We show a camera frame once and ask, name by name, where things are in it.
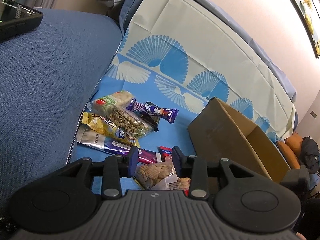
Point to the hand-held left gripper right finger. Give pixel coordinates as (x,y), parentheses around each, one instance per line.
(177,161)

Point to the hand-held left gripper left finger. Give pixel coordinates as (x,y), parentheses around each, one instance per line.
(133,158)

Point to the clear bag of biscuits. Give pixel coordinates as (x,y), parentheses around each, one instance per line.
(155,172)

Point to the silver purple stick packet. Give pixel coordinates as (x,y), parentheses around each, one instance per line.
(95,138)

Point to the brown cardboard box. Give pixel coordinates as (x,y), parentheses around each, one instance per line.
(220,135)

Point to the red snack packet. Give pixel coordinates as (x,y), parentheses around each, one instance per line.
(166,152)

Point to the magenta stick packet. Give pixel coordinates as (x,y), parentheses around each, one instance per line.
(147,156)

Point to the orange cushion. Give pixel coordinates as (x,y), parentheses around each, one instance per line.
(287,155)
(296,141)

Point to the dark clothing pile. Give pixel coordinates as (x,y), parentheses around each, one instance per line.
(310,152)

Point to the clear bag of brown pellets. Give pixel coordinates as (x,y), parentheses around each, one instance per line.
(125,121)

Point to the yellow snack packet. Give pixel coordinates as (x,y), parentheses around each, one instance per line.
(100,126)

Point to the purple chocolate bar packet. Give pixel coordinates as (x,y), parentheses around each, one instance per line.
(155,110)

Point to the green label cracker packet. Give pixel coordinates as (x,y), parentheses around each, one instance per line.
(112,100)

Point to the blue fabric cushion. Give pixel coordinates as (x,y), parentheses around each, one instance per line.
(50,80)

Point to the blue white fan-print sheet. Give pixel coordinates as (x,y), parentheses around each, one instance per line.
(200,42)

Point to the grey blue mattress edge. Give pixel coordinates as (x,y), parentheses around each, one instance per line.
(262,52)

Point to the denim blue pillow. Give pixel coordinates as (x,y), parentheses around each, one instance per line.
(132,7)

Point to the black smartphone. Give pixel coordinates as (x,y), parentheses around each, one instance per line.
(17,15)

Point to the wall socket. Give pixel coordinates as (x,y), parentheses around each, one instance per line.
(313,114)

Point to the framed wall picture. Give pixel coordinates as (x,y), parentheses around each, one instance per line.
(307,10)

